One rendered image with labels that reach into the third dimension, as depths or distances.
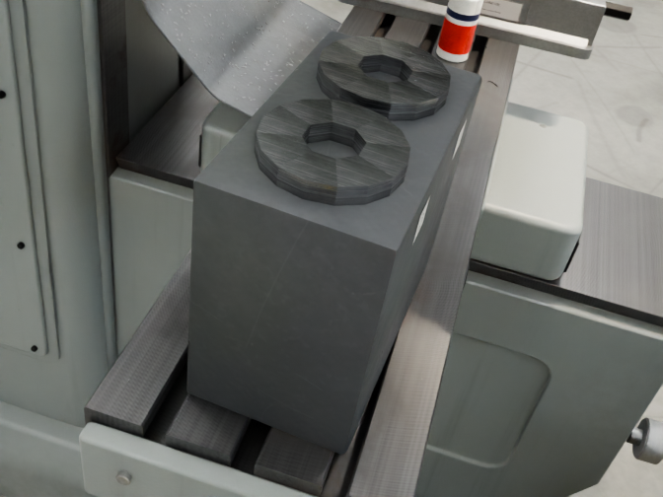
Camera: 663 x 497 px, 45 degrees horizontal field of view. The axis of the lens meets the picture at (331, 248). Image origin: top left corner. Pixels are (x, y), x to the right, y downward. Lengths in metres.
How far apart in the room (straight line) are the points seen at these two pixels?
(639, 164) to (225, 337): 2.42
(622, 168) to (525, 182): 1.75
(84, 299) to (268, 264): 0.81
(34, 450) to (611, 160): 2.02
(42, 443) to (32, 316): 0.26
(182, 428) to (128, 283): 0.71
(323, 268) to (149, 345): 0.20
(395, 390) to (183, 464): 0.16
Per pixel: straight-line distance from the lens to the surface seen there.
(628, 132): 3.00
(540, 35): 1.12
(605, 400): 1.17
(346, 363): 0.48
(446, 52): 1.02
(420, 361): 0.62
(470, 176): 0.82
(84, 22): 1.01
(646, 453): 1.21
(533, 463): 1.29
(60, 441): 1.44
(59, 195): 1.12
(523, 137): 1.14
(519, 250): 1.01
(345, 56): 0.55
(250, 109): 0.98
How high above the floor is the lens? 1.37
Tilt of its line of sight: 41 degrees down
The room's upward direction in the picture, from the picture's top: 11 degrees clockwise
